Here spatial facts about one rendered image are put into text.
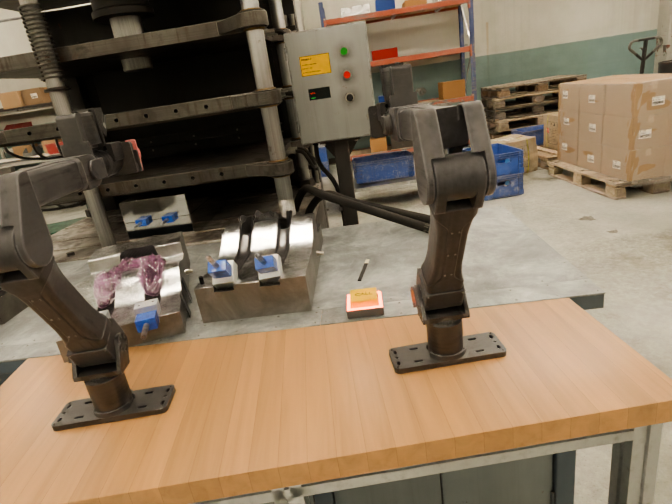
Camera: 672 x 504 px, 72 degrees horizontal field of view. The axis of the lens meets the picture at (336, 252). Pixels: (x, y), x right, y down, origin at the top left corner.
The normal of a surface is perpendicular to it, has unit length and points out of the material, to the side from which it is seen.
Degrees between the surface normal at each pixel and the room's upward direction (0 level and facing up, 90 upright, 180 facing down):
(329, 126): 90
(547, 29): 90
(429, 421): 0
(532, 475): 90
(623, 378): 0
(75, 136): 89
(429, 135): 63
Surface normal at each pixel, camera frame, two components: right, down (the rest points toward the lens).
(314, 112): -0.03, 0.35
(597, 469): -0.15, -0.93
